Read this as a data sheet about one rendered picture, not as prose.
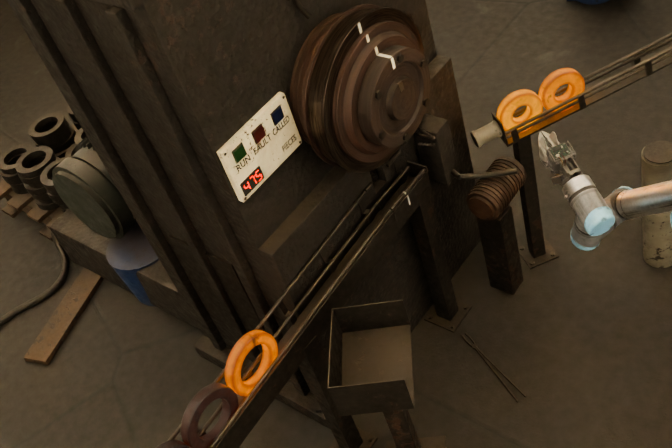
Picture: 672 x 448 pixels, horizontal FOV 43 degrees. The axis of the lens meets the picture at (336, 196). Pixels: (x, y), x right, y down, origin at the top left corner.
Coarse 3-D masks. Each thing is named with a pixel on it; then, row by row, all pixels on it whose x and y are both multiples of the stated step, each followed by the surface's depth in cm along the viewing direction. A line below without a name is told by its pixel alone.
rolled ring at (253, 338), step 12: (252, 336) 234; (264, 336) 237; (240, 348) 231; (264, 348) 242; (276, 348) 243; (228, 360) 231; (240, 360) 231; (264, 360) 243; (228, 372) 231; (240, 372) 232; (264, 372) 242; (228, 384) 233; (240, 384) 234; (252, 384) 239
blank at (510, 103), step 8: (512, 96) 279; (520, 96) 278; (528, 96) 279; (536, 96) 280; (504, 104) 280; (512, 104) 279; (520, 104) 280; (528, 104) 281; (536, 104) 282; (504, 112) 280; (512, 112) 281; (528, 112) 285; (536, 112) 285; (504, 120) 282; (512, 120) 284; (520, 120) 286; (504, 128) 285; (528, 128) 288
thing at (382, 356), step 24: (336, 312) 243; (360, 312) 243; (384, 312) 242; (336, 336) 241; (360, 336) 247; (384, 336) 245; (408, 336) 243; (336, 360) 237; (360, 360) 242; (384, 360) 240; (408, 360) 238; (336, 384) 233; (360, 384) 222; (384, 384) 221; (408, 384) 233; (336, 408) 230; (360, 408) 230; (384, 408) 229; (408, 408) 229; (408, 432) 260
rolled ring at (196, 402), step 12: (216, 384) 229; (204, 396) 224; (216, 396) 227; (228, 396) 232; (192, 408) 223; (204, 408) 225; (228, 408) 234; (192, 420) 222; (192, 432) 224; (216, 432) 233; (192, 444) 225; (204, 444) 229
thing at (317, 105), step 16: (352, 16) 232; (368, 16) 229; (384, 16) 235; (400, 16) 241; (336, 32) 229; (352, 32) 226; (416, 32) 249; (336, 48) 226; (320, 64) 227; (336, 64) 224; (320, 80) 226; (320, 96) 227; (320, 112) 228; (320, 128) 231; (320, 144) 236; (336, 144) 234; (336, 160) 236; (352, 160) 242; (384, 160) 255
